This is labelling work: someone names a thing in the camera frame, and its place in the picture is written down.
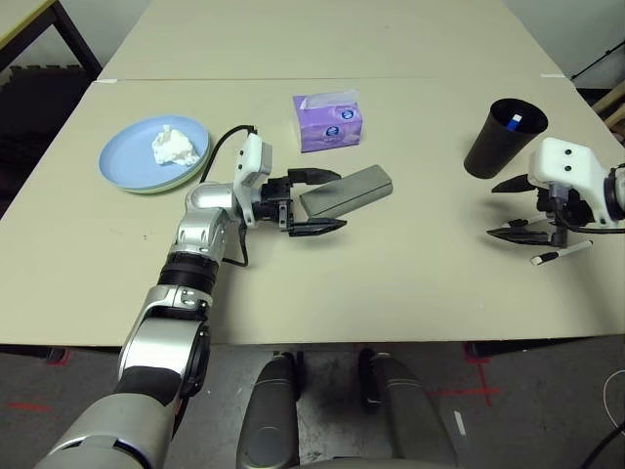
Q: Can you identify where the grey robot left leg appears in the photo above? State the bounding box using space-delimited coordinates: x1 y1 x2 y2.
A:
235 352 300 469

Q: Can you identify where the black plastic cup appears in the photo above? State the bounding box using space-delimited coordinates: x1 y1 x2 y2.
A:
462 97 549 180

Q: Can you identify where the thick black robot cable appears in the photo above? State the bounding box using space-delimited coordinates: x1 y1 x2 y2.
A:
580 424 625 469

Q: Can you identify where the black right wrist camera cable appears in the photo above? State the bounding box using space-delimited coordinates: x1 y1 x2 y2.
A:
549 188 625 236

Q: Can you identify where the dark foam floor mat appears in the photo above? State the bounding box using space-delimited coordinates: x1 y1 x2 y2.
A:
0 63 94 216

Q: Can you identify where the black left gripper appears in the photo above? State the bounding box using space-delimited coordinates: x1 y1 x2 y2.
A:
255 167 349 238

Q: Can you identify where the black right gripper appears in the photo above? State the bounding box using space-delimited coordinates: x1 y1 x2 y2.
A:
485 173 595 247

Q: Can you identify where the side table with black frame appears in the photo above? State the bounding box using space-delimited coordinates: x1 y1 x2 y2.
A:
0 0 104 74

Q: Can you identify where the black left wrist camera cable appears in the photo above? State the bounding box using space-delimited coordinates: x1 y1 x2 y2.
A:
199 125 259 185

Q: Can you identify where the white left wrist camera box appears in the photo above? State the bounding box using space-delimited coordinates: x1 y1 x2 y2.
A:
231 132 273 229

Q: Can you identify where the wooden frame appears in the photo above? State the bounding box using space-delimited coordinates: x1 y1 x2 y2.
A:
593 80 625 148

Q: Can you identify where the blue plastic plate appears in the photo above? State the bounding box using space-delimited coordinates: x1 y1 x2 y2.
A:
99 114 212 190

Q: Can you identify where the purple tissue pack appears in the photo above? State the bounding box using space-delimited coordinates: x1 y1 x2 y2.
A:
292 89 363 154

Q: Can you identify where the grey robot right leg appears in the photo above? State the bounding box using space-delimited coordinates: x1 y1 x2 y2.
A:
357 347 460 469

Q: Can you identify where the grey glasses case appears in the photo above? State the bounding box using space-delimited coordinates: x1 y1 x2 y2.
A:
298 164 395 221

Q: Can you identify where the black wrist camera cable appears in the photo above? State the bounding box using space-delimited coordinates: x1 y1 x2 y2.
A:
549 188 625 236
199 125 259 185

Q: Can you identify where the black table foot bar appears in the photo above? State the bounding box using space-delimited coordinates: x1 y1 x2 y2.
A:
463 340 563 359
0 343 67 363

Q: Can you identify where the green plastic plate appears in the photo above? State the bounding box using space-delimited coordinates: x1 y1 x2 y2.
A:
121 141 215 195

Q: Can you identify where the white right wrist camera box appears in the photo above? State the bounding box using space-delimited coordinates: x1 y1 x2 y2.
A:
527 136 617 229

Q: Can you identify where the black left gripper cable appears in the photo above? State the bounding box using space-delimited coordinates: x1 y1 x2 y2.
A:
224 219 250 269

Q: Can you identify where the white tissue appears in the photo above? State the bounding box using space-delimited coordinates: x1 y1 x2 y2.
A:
150 124 199 166

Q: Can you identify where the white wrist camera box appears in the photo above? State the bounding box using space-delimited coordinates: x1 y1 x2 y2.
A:
231 132 273 229
527 136 617 229

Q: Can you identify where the thin white floor cable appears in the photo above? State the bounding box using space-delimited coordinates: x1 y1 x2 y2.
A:
602 368 625 434

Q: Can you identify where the grey robot leg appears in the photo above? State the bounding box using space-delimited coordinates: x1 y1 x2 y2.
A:
235 352 300 469
357 347 460 469

